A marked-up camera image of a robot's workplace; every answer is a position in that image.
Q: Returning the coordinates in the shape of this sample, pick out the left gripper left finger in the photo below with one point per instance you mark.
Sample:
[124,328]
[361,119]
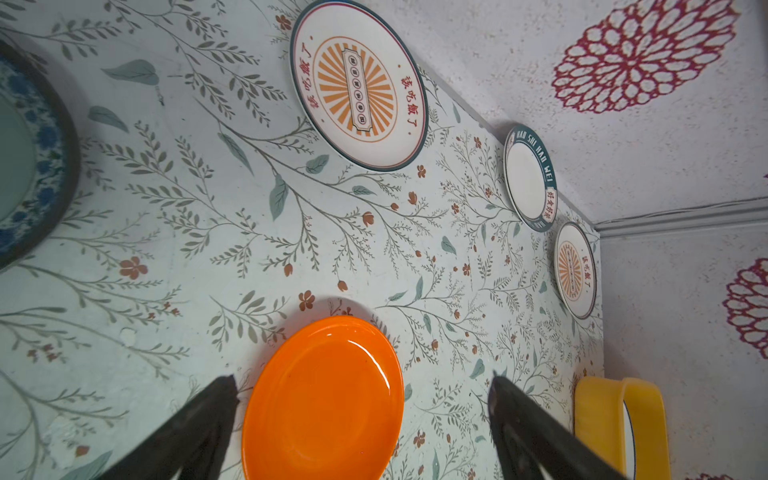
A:
[192,444]

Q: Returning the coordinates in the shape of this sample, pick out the blue floral dark plate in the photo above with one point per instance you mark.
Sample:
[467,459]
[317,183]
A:
[40,157]

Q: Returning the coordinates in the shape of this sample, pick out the orange sunburst plate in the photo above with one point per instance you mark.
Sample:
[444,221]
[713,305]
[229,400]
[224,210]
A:
[575,270]
[359,85]

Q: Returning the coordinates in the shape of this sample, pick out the green rim plate back right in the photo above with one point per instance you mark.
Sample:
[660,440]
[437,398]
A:
[530,178]

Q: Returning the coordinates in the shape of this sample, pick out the orange plastic plate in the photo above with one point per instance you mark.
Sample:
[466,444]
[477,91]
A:
[328,405]

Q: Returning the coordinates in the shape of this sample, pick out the white flower outline plate front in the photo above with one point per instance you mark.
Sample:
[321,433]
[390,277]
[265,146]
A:
[629,444]

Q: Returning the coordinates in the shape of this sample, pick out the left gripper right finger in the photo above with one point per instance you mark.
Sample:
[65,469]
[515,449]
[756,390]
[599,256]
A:
[530,443]

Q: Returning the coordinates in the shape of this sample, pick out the yellow plastic bin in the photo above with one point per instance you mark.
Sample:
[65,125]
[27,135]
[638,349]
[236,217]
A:
[598,422]

